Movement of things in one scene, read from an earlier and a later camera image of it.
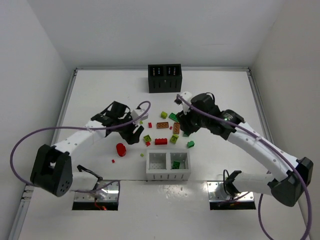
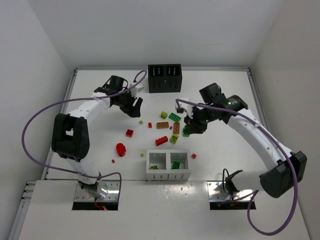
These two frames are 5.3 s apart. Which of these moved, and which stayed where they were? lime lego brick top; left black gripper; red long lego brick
Moved: left black gripper
Stayed: red long lego brick; lime lego brick top
